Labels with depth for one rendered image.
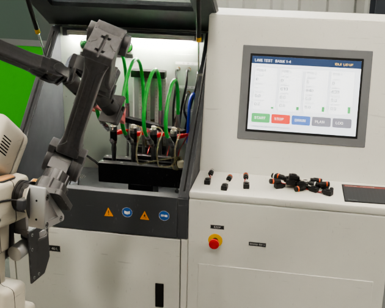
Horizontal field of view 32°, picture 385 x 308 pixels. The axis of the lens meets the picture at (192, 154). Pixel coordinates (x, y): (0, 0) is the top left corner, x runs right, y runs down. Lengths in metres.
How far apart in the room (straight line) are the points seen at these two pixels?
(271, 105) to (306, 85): 0.15
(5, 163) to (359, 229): 1.20
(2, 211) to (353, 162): 1.31
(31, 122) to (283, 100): 0.97
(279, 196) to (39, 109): 1.03
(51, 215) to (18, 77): 3.61
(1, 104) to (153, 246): 3.20
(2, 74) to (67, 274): 3.00
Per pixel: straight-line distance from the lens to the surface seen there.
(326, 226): 2.35
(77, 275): 2.61
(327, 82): 2.50
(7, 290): 1.95
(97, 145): 2.97
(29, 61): 2.27
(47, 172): 1.80
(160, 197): 2.37
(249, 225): 2.36
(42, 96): 2.75
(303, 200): 2.32
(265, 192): 2.36
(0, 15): 5.30
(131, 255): 2.50
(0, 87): 5.42
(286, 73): 2.50
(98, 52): 1.66
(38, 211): 1.75
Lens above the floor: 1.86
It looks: 19 degrees down
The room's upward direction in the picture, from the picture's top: 1 degrees clockwise
